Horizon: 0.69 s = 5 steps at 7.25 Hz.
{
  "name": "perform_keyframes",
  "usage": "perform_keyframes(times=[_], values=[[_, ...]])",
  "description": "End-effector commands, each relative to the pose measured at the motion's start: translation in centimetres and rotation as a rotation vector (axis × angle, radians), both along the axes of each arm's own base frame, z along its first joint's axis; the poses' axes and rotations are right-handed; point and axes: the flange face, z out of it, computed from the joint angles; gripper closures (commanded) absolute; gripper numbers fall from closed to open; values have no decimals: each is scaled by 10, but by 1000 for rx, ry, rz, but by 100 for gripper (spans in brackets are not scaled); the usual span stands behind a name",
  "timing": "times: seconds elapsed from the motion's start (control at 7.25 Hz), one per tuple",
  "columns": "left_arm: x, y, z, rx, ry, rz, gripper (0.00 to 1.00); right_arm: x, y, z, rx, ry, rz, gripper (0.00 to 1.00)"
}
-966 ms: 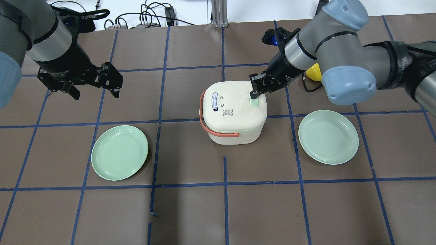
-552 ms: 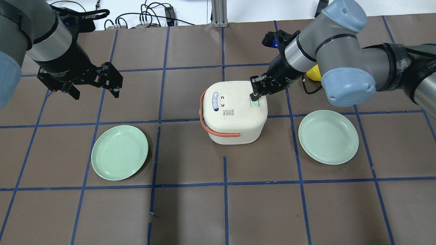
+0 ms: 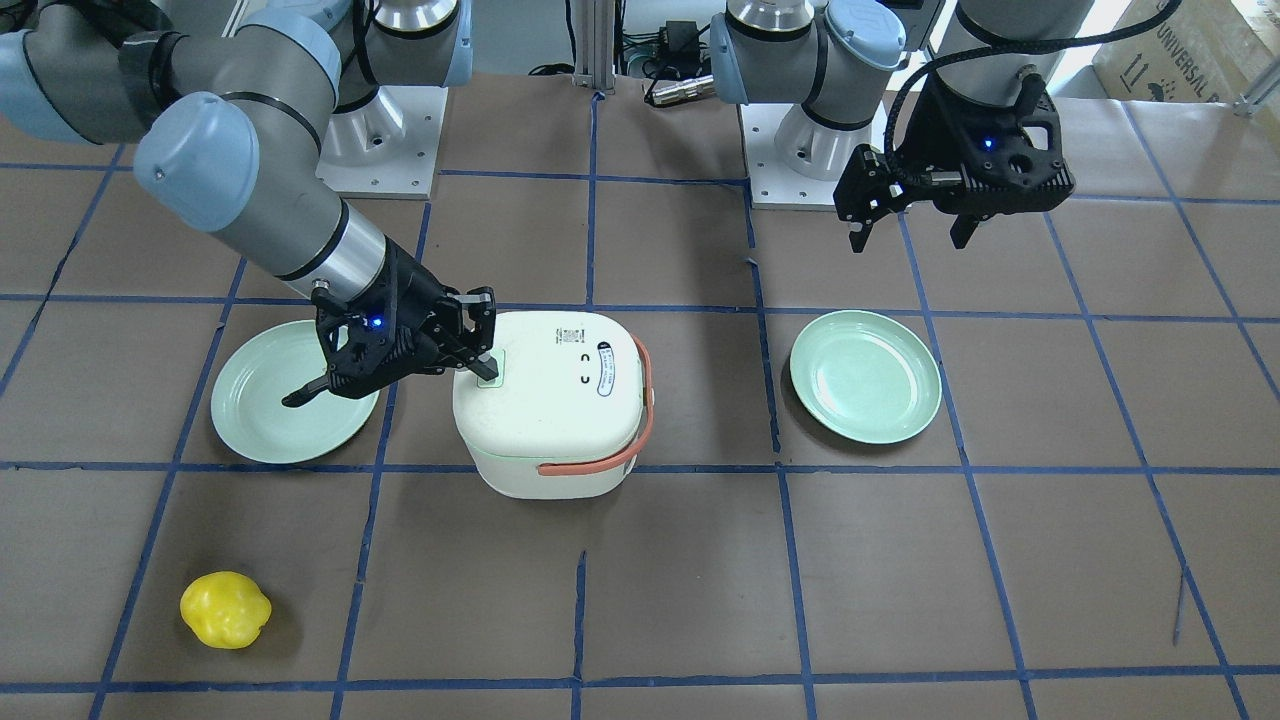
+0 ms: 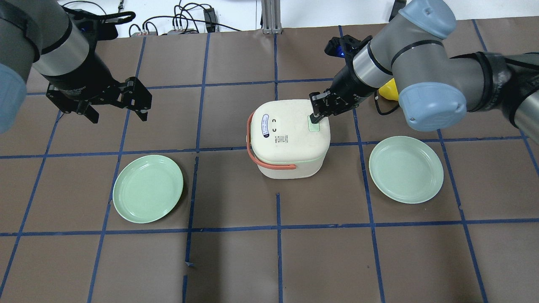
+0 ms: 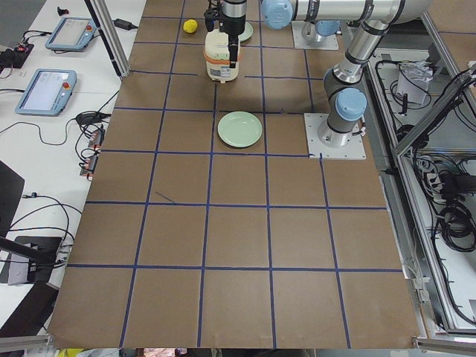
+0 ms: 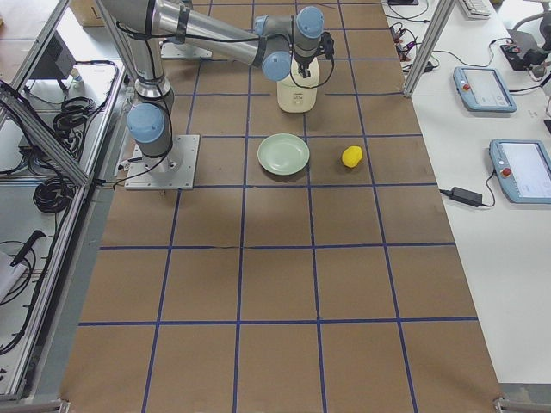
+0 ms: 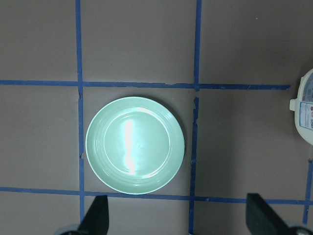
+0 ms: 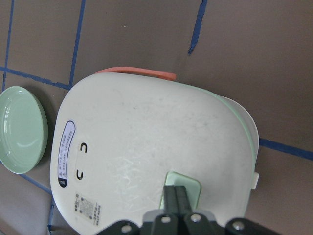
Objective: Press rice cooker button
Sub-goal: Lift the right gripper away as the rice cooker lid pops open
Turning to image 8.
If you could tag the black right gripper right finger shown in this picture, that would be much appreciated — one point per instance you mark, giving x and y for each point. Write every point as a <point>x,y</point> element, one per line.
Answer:
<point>183,209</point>

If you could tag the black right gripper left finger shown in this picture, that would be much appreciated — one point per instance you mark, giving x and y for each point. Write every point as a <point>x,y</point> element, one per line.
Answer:
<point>171,204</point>

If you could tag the green plate far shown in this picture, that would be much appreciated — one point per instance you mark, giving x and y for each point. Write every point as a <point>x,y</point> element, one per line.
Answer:
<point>23,130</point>

